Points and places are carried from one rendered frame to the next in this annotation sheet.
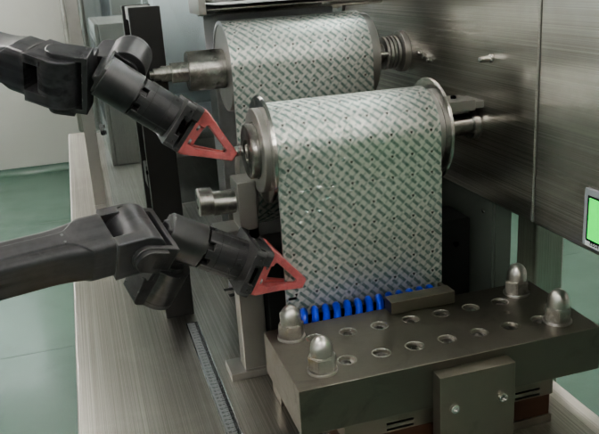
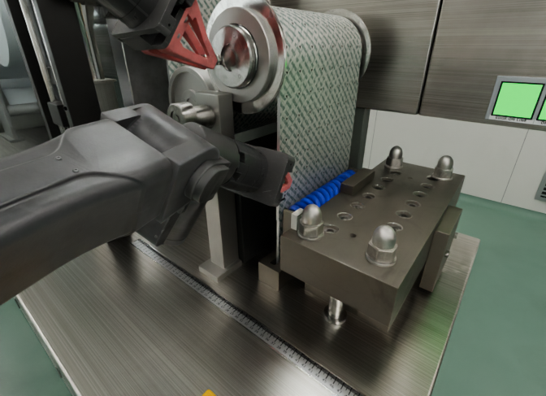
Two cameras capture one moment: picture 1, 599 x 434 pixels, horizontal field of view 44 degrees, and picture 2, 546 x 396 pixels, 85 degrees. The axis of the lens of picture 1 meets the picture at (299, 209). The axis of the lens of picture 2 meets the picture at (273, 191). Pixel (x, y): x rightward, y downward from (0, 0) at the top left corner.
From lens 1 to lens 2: 70 cm
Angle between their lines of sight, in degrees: 34
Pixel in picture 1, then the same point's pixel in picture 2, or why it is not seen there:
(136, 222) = (177, 128)
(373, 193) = (330, 99)
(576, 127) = (488, 31)
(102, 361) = (65, 306)
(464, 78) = not seen: hidden behind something
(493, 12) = not seen: outside the picture
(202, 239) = (233, 150)
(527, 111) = (422, 30)
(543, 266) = not seen: hidden behind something
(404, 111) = (344, 28)
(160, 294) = (184, 226)
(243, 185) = (223, 97)
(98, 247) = (148, 172)
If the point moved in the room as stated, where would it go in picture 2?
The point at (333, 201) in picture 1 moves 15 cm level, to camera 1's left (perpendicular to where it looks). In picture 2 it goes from (310, 106) to (219, 119)
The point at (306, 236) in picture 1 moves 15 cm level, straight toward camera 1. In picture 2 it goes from (293, 141) to (379, 173)
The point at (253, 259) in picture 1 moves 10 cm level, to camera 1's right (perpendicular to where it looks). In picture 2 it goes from (284, 165) to (343, 150)
